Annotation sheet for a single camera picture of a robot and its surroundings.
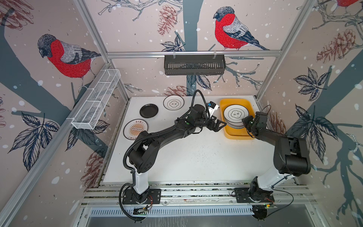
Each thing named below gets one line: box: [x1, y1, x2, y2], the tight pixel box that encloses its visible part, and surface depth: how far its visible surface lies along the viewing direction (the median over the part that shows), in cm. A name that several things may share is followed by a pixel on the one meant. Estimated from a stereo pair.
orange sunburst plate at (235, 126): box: [224, 121, 246, 130], surface depth 100 cm
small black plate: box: [139, 103, 159, 119], surface depth 114 cm
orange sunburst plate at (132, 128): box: [122, 118, 149, 141], surface depth 106 cm
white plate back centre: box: [163, 95, 185, 111], surface depth 120 cm
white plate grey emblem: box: [223, 104, 250, 123], surface depth 105 cm
